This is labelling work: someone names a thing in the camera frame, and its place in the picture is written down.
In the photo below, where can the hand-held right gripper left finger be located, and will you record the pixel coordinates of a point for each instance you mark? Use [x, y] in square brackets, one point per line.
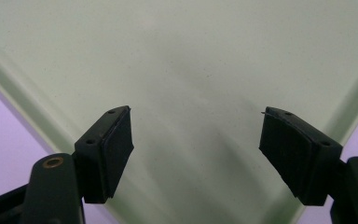
[101, 155]

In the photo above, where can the pale green plastic tray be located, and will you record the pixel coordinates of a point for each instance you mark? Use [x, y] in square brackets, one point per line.
[180, 59]

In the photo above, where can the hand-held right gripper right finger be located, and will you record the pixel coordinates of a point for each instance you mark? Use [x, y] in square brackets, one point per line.
[295, 152]

